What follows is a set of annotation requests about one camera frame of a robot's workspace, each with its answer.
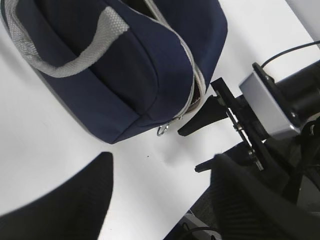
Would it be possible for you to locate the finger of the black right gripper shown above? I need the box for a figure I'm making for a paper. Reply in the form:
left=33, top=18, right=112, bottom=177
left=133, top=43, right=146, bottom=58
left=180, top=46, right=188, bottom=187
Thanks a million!
left=194, top=158, right=215, bottom=173
left=177, top=95, right=228, bottom=137

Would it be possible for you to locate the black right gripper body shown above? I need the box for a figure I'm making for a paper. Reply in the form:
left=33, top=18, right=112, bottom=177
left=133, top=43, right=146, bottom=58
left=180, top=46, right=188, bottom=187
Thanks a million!
left=211, top=78, right=303, bottom=195

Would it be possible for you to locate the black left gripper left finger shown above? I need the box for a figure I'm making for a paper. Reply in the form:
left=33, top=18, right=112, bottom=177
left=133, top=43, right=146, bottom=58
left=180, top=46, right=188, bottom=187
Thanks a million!
left=0, top=152, right=114, bottom=240

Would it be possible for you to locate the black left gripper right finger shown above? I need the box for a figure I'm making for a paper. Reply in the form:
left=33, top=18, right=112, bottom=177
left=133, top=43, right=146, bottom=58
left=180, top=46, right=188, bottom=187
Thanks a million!
left=209, top=154, right=320, bottom=240

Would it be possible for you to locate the metal zipper pull ring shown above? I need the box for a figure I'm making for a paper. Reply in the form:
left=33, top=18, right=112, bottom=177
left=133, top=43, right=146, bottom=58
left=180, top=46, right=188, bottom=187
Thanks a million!
left=156, top=117, right=183, bottom=137

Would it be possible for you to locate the navy blue lunch bag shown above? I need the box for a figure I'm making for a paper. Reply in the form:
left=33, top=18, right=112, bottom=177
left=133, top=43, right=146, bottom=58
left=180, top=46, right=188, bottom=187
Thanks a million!
left=0, top=0, right=228, bottom=144

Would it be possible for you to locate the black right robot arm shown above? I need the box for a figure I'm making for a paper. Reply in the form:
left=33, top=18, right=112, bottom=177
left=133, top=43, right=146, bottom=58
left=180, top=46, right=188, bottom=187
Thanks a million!
left=178, top=62, right=320, bottom=191

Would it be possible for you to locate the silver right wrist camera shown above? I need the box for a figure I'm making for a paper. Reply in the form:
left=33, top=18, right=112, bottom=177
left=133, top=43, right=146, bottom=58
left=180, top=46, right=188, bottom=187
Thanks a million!
left=239, top=62, right=302, bottom=140

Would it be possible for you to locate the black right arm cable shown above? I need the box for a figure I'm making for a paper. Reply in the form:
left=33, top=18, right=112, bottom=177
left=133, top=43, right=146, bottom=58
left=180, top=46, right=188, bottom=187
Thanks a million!
left=261, top=41, right=320, bottom=68

